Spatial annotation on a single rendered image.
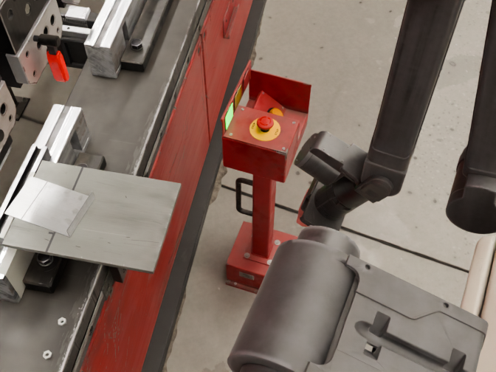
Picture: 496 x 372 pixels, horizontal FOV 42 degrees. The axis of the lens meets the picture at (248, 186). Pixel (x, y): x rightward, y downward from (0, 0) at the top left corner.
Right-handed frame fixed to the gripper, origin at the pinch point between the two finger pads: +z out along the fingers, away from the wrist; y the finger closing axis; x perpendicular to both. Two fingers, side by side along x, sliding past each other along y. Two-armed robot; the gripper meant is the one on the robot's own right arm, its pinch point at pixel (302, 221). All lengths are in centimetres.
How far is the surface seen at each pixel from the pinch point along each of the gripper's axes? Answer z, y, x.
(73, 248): 14.8, 20.0, -29.9
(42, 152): 22.0, 4.7, -44.1
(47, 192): 19.1, 12.1, -38.9
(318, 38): 107, -152, 9
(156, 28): 32, -43, -42
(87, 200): 13.7, 11.7, -32.3
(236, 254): 91, -34, 15
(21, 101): 151, -69, -78
